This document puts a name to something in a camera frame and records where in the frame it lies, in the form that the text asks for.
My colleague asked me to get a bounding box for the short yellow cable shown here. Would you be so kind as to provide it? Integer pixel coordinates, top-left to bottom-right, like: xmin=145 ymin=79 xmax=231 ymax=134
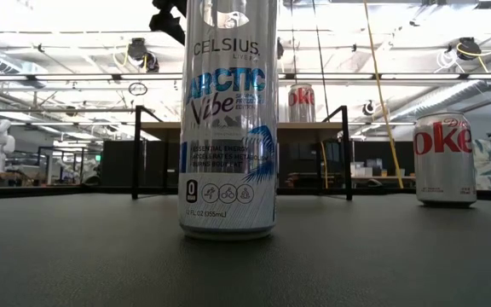
xmin=320 ymin=141 xmax=330 ymax=190

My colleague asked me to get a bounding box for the silver Diet Coke can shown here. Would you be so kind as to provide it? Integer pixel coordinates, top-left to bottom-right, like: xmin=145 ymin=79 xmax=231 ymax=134
xmin=413 ymin=111 xmax=478 ymax=209
xmin=288 ymin=83 xmax=317 ymax=124

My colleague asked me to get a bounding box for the black table mat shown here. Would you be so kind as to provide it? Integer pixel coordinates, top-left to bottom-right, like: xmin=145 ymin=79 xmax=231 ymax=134
xmin=0 ymin=194 xmax=491 ymax=307

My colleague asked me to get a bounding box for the black partition wall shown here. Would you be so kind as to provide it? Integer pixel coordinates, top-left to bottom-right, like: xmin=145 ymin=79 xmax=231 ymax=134
xmin=100 ymin=139 xmax=181 ymax=189

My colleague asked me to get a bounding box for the long ceiling light strip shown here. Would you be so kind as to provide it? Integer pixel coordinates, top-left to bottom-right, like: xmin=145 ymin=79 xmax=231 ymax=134
xmin=0 ymin=72 xmax=491 ymax=82

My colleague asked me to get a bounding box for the wooden shelf black metal frame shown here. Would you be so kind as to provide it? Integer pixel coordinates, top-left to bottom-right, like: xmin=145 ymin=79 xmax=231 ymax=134
xmin=131 ymin=105 xmax=355 ymax=202

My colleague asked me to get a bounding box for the black power cable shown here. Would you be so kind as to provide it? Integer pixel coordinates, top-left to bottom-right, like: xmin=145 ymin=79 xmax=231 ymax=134
xmin=311 ymin=0 xmax=332 ymax=119

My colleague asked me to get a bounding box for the round hanging ring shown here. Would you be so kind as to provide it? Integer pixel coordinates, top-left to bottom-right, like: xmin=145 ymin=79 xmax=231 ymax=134
xmin=127 ymin=81 xmax=149 ymax=97

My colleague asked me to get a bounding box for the white silver Celsius can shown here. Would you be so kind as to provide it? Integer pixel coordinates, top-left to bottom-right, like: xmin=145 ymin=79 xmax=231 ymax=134
xmin=177 ymin=0 xmax=279 ymax=242

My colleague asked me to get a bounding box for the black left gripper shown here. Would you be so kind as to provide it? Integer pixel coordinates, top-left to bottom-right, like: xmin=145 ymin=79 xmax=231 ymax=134
xmin=149 ymin=0 xmax=187 ymax=46

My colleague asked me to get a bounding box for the ceiling cable reel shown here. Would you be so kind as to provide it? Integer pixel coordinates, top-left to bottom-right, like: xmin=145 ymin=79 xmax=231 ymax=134
xmin=444 ymin=36 xmax=491 ymax=76
xmin=125 ymin=37 xmax=161 ymax=74

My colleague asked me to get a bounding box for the long yellow cable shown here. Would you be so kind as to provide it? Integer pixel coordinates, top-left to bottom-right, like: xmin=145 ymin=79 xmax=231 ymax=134
xmin=362 ymin=0 xmax=405 ymax=190

